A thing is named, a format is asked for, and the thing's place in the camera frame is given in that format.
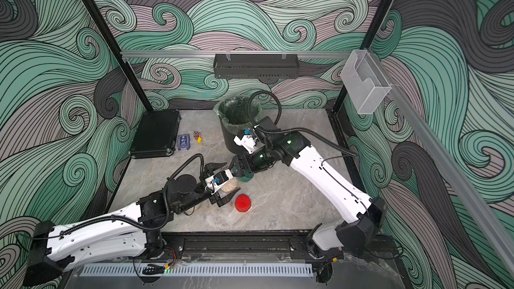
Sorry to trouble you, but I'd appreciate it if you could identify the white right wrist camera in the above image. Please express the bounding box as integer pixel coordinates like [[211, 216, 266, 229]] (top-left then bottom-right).
[[234, 128, 260, 154]]

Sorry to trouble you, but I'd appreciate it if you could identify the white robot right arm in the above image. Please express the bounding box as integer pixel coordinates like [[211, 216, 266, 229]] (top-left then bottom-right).
[[230, 131, 387, 256]]

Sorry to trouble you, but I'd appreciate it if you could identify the aluminium wall rail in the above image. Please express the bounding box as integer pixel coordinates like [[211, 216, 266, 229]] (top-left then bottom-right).
[[367, 50, 514, 278], [120, 50, 352, 60]]

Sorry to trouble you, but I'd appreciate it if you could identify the clear plastic bin liner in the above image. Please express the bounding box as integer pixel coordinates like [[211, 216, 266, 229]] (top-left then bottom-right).
[[214, 95, 262, 135]]

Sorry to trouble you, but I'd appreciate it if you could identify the clear acrylic wall holder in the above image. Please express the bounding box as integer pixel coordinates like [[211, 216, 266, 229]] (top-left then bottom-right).
[[341, 50, 391, 115]]

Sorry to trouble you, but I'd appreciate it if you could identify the red yellow toy car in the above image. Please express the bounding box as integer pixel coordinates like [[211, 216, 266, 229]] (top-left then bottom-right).
[[194, 131, 202, 143]]

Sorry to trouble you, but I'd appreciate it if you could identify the aluminium right wall rail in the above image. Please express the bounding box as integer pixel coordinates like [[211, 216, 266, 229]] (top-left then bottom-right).
[[367, 50, 514, 278]]

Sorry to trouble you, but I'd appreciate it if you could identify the black wall-mounted tray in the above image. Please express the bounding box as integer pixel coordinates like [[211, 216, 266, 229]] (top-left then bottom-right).
[[213, 53, 300, 79]]

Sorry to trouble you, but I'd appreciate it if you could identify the black corrugated right cable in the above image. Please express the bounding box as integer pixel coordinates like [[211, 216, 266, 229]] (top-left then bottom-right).
[[246, 90, 358, 158]]

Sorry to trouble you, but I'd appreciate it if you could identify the black trash bin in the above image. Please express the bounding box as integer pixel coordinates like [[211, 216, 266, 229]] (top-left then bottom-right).
[[220, 121, 250, 154]]

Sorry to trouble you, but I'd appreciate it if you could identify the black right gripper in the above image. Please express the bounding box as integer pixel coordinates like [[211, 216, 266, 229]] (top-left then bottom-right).
[[228, 144, 277, 177]]

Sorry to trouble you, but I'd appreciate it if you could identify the green-lidded oatmeal jar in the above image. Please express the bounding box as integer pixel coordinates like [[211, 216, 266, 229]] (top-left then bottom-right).
[[187, 204, 203, 215], [221, 173, 254, 193]]

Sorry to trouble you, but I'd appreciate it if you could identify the black hard case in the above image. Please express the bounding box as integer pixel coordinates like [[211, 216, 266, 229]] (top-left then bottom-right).
[[129, 109, 182, 159]]

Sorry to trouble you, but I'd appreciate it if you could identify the black corrugated cable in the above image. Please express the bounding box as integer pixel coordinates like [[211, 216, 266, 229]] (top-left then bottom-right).
[[246, 90, 358, 158], [59, 153, 205, 238]]

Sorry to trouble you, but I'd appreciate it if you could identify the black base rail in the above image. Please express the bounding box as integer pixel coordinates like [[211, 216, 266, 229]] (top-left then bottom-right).
[[162, 230, 351, 261]]

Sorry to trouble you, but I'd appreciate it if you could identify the blue card box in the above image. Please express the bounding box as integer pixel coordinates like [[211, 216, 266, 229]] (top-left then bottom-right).
[[177, 134, 190, 151]]

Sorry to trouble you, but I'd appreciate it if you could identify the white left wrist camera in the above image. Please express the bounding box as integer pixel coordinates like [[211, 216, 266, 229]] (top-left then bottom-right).
[[205, 169, 234, 194]]

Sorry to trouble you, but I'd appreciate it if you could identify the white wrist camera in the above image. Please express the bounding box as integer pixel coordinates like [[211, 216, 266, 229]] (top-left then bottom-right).
[[205, 169, 234, 194], [234, 128, 260, 154]]

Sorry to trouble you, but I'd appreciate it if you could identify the red jar lid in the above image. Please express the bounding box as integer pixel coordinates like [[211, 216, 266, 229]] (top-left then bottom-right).
[[234, 194, 252, 213]]

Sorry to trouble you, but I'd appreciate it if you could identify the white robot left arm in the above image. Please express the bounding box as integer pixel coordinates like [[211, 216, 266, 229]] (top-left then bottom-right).
[[23, 163, 240, 286]]

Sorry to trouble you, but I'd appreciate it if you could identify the white slotted cable duct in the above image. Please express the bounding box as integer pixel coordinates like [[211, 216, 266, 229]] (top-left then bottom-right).
[[79, 262, 314, 278]]

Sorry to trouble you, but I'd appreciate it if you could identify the black corrugated left cable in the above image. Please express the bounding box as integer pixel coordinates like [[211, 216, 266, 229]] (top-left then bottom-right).
[[59, 153, 205, 238]]

